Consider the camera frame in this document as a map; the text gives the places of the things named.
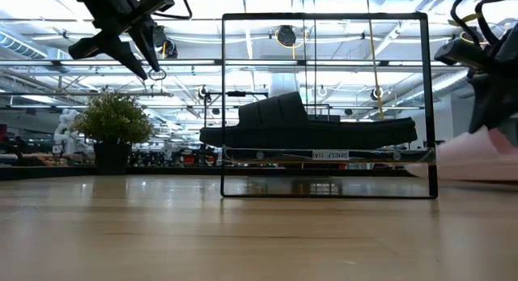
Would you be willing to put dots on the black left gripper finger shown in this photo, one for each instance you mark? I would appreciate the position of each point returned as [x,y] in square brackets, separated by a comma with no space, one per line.
[105,46]
[146,40]

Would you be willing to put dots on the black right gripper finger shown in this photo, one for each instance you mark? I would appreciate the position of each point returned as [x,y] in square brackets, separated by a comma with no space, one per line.
[506,109]
[481,107]

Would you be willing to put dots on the pink foam slide sandal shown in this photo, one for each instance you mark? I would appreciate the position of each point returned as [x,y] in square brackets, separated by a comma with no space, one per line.
[469,159]

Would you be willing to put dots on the black foam slide sandal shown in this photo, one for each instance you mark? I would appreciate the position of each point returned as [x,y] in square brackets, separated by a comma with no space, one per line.
[307,135]

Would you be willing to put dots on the black metal frame shelf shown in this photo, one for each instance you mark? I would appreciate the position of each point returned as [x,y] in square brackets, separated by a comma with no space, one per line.
[283,155]

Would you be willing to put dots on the white shelf label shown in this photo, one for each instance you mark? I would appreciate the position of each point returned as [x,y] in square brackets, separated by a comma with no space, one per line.
[330,155]

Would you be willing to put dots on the green bushy plant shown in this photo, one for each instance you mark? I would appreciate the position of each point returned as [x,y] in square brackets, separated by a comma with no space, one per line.
[115,119]

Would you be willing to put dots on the small black ceiling reel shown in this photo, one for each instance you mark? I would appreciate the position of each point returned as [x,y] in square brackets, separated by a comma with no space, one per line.
[376,93]
[203,93]

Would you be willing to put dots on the black plant pot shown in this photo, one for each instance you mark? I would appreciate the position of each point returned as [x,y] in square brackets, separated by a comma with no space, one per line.
[112,157]

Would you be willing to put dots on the black background monitor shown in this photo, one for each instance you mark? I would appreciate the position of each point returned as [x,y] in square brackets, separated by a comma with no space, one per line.
[323,117]

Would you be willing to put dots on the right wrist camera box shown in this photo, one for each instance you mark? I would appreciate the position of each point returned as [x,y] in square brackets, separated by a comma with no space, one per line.
[457,52]

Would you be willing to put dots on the ribbed silver ventilation duct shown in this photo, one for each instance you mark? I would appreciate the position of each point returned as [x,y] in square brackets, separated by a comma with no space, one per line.
[20,44]
[437,88]

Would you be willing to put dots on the black background rig frame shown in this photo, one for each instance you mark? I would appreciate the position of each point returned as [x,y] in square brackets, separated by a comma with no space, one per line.
[236,93]

